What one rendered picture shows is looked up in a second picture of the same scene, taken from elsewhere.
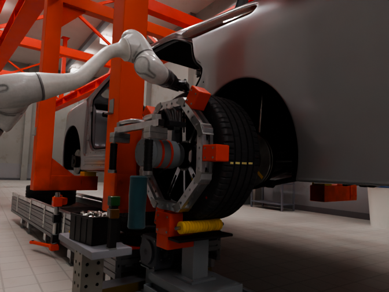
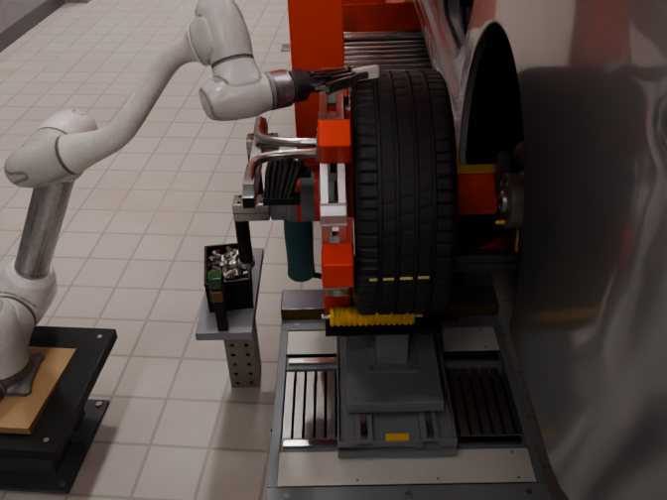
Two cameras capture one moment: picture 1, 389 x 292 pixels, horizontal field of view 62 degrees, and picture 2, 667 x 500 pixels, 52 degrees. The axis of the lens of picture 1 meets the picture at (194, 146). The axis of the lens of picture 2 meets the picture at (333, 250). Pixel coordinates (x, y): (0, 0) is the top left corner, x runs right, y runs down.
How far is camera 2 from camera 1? 1.45 m
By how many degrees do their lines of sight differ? 55
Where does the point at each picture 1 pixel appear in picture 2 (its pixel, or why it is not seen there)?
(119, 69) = not seen: outside the picture
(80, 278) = not seen: hidden behind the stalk
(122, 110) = (298, 55)
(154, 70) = (227, 114)
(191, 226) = (346, 320)
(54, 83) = (79, 159)
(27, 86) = (46, 171)
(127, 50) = (194, 57)
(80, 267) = not seen: hidden behind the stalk
